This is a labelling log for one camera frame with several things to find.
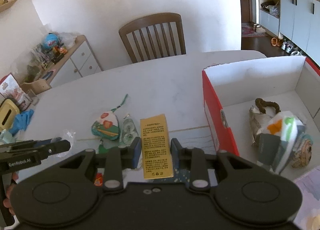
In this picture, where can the blue cloth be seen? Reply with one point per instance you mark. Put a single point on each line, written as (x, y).
(21, 121)

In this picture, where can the yellow tissue box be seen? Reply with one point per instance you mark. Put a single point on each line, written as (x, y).
(8, 112)

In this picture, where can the orange slippers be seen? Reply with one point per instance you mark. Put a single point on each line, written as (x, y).
(275, 42)

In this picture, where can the yellow rectangular box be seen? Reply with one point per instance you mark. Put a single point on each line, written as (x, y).
(156, 157)

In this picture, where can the green embroidered sachet pouch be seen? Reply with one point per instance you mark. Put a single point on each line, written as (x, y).
(107, 125)

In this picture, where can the white orange grey plastic bag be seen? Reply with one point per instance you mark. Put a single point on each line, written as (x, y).
(281, 140)

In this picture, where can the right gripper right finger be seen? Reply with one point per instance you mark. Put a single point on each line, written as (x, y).
(192, 160)

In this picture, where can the person left hand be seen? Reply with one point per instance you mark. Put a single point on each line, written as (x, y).
(7, 201)

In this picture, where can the large wall cabinet unit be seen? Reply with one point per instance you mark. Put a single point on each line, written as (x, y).
(296, 22)

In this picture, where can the blue globe toy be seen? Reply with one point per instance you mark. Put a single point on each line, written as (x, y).
(50, 41)

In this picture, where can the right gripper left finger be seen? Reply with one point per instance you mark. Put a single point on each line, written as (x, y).
(118, 159)

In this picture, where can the colourful picture book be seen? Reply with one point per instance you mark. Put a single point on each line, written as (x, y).
(10, 89)

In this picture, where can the brown wooden chair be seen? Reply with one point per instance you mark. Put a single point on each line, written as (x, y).
(153, 37)

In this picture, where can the white wooden sideboard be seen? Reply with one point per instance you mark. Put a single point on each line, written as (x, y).
(80, 61)

